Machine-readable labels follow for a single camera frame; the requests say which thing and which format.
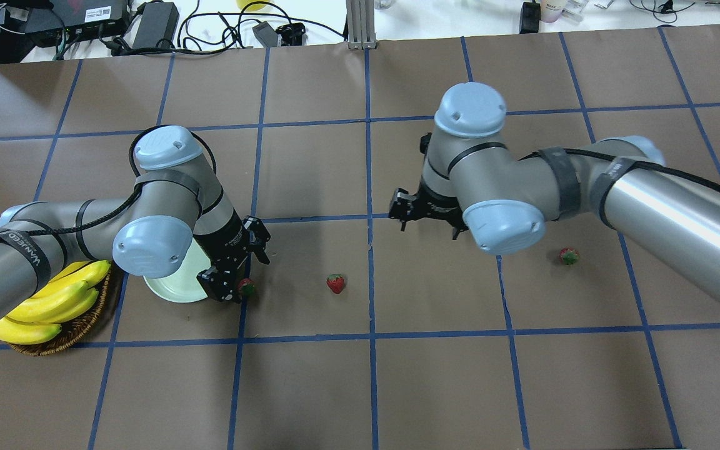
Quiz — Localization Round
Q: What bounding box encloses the white paper cup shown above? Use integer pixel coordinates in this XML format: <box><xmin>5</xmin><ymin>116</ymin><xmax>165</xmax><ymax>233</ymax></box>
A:
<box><xmin>538</xmin><ymin>0</ymin><xmax>568</xmax><ymax>23</ymax></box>

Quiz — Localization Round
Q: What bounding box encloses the pale green plate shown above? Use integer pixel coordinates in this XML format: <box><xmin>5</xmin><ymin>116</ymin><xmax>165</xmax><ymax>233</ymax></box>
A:
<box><xmin>143</xmin><ymin>239</ymin><xmax>211</xmax><ymax>304</ymax></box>

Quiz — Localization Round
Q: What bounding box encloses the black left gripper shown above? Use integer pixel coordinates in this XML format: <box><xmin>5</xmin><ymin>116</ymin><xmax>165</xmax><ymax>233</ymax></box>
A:
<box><xmin>196</xmin><ymin>216</ymin><xmax>271</xmax><ymax>304</ymax></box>

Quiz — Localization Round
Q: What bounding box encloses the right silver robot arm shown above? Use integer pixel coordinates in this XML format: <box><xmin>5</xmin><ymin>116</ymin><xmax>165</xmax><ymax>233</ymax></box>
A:
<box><xmin>388</xmin><ymin>82</ymin><xmax>720</xmax><ymax>302</ymax></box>

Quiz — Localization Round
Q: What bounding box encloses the wicker fruit basket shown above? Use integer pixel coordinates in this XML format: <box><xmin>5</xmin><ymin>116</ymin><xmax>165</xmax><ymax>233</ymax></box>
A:
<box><xmin>8</xmin><ymin>268</ymin><xmax>124</xmax><ymax>357</ymax></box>

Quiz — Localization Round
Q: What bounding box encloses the black power adapter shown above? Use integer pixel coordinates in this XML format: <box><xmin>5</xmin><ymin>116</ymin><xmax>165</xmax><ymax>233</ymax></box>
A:
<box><xmin>518</xmin><ymin>1</ymin><xmax>542</xmax><ymax>34</ymax></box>

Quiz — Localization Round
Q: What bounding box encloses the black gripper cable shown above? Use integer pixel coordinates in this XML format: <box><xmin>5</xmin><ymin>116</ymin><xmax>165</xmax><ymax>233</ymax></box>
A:
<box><xmin>0</xmin><ymin>125</ymin><xmax>218</xmax><ymax>257</ymax></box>

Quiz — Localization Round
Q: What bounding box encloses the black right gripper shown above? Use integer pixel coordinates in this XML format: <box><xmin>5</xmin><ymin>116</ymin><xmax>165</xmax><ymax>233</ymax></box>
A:
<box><xmin>389</xmin><ymin>182</ymin><xmax>468</xmax><ymax>239</ymax></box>

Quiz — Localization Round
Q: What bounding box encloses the yellow banana bunch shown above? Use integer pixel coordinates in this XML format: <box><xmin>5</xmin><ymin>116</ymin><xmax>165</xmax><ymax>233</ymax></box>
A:
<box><xmin>0</xmin><ymin>260</ymin><xmax>113</xmax><ymax>344</ymax></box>

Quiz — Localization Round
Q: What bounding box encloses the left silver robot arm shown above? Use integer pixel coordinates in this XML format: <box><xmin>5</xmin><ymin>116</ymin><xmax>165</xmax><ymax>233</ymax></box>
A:
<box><xmin>0</xmin><ymin>125</ymin><xmax>271</xmax><ymax>318</ymax></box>

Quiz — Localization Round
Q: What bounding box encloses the aluminium frame post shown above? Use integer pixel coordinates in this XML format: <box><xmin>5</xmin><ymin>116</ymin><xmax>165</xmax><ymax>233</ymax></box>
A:
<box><xmin>346</xmin><ymin>0</ymin><xmax>378</xmax><ymax>49</ymax></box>

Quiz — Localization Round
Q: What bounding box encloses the red strawberry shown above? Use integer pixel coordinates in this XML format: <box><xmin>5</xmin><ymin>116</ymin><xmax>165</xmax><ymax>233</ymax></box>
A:
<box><xmin>558</xmin><ymin>247</ymin><xmax>581</xmax><ymax>265</ymax></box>
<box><xmin>236</xmin><ymin>278</ymin><xmax>257</xmax><ymax>298</ymax></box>
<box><xmin>326</xmin><ymin>273</ymin><xmax>348</xmax><ymax>294</ymax></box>

